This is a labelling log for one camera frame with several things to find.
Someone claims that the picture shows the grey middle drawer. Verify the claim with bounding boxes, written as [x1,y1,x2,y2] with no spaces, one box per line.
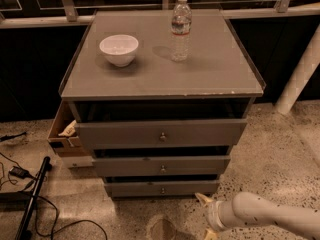
[93,156,230,177]

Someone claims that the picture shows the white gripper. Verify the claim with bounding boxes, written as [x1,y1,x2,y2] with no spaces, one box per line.
[195,193,229,240]

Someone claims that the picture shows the black pole stand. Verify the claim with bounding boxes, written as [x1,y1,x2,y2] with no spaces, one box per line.
[15,156,52,240]

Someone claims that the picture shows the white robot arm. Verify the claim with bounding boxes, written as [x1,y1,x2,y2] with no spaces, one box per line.
[195,192,320,240]

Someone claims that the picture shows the metal window railing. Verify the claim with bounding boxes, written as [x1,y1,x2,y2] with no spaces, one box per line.
[0,0,320,28]

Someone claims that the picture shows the grey drawer cabinet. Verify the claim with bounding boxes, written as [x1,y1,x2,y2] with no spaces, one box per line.
[60,9,265,185]

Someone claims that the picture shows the black power adapter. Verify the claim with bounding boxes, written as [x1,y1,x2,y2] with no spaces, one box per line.
[9,166,29,179]

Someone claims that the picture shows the clear plastic water bottle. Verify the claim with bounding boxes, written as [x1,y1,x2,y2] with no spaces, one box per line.
[171,0,192,62]

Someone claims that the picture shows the white diagonal pillar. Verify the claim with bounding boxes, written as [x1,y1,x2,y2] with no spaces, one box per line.
[275,25,320,115]

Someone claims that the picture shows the grey bottom drawer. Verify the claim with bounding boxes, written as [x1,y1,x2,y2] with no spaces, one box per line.
[104,180,219,198]

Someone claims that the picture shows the white ceramic bowl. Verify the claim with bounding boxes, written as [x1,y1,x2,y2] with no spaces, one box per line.
[99,34,139,67]

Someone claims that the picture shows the grey top drawer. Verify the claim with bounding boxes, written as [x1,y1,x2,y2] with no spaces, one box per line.
[75,119,247,150]

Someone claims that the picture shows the black floor cable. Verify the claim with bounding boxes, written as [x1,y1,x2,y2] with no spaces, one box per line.
[0,152,109,240]

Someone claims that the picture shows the grey drawer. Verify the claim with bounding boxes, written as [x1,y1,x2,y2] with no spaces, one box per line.
[104,180,219,198]
[75,119,247,150]
[93,156,230,177]

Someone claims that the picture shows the cardboard box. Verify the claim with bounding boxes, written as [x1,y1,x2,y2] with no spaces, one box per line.
[48,102,92,168]

